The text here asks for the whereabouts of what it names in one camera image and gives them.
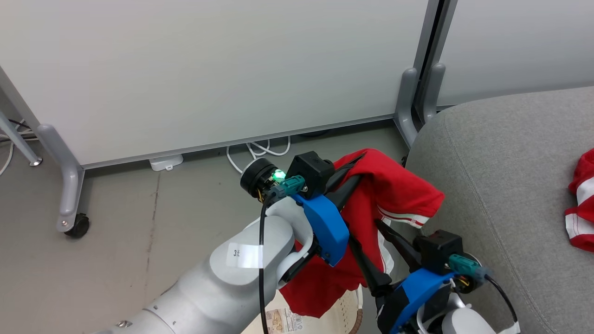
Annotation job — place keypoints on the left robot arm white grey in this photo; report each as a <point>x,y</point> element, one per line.
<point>209,292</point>

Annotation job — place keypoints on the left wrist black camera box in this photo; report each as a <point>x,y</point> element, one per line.
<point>312,171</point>

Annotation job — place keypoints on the large white partition panel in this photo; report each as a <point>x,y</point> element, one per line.
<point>209,69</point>

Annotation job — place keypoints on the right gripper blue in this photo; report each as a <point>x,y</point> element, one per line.
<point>413,292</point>

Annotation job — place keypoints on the grey fabric sofa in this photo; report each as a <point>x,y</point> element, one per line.
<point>506,185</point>

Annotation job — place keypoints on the white power adapter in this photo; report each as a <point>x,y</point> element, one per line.
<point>165,163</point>

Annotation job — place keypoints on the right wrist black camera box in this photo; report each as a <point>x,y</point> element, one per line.
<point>438,250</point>

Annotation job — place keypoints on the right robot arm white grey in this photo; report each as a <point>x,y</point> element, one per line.
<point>466,322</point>

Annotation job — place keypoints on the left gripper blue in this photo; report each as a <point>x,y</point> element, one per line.
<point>327,227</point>

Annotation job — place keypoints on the grey partition foot with caster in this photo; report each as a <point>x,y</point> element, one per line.
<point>69,185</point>

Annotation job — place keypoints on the grey metal table leg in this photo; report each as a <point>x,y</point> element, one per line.
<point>16,139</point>

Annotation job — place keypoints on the white tape label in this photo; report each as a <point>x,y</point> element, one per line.
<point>245,255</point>

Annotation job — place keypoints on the beige plastic laundry basket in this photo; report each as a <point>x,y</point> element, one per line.
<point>343,317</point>

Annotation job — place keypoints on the red garment thin striped hem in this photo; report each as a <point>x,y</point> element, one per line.
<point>390,185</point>

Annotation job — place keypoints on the red garment wide white bands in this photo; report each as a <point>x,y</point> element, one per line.
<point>582,213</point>

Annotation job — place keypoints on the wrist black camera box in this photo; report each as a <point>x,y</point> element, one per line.
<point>312,171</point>
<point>438,250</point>

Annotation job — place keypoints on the narrow white partition panel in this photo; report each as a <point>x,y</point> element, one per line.
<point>515,46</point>

